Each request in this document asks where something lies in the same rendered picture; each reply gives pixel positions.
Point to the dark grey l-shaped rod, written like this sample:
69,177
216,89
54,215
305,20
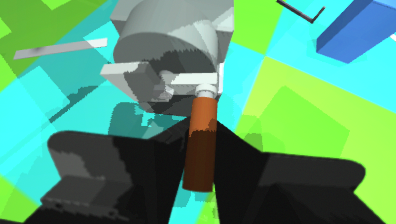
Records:
302,15

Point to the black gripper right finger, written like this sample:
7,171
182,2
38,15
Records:
243,175

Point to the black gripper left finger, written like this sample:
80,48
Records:
156,163

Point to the blue rectangular block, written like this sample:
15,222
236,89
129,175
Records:
361,26

